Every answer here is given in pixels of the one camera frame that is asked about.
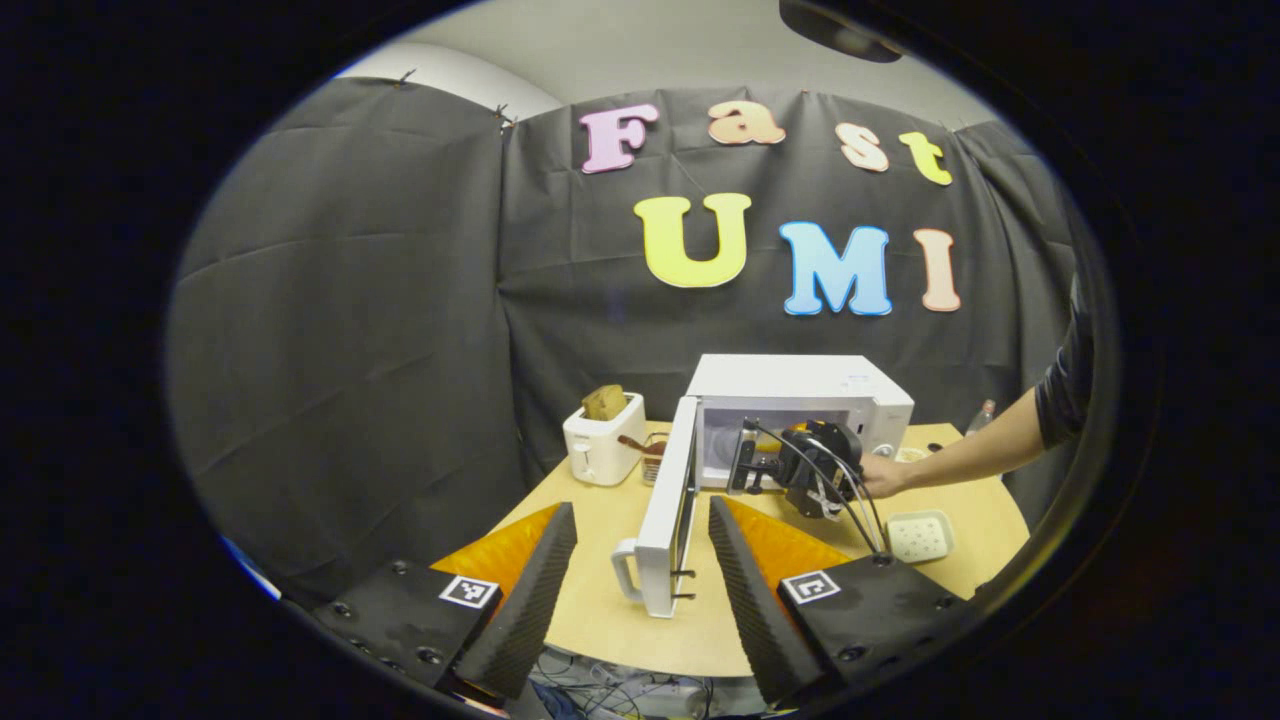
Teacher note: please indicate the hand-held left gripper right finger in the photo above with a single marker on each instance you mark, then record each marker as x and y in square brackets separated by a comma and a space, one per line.
[750, 610]

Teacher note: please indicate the red label plastic bottle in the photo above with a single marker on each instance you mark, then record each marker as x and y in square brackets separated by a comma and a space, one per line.
[980, 420]

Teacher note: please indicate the white microwave oven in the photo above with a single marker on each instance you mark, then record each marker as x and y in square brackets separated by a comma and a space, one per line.
[800, 380]

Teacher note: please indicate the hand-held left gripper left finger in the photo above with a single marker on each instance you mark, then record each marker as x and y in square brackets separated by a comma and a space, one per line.
[530, 620]

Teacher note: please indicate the white toaster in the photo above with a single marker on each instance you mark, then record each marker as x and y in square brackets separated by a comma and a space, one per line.
[600, 455]

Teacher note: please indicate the brown toast slice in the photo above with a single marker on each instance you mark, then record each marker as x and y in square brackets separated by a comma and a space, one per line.
[605, 402]

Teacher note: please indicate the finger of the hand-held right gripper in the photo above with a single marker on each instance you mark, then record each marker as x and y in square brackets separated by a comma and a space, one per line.
[744, 455]

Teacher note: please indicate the pale green square plate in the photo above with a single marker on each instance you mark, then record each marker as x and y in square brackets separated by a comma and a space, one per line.
[920, 537]

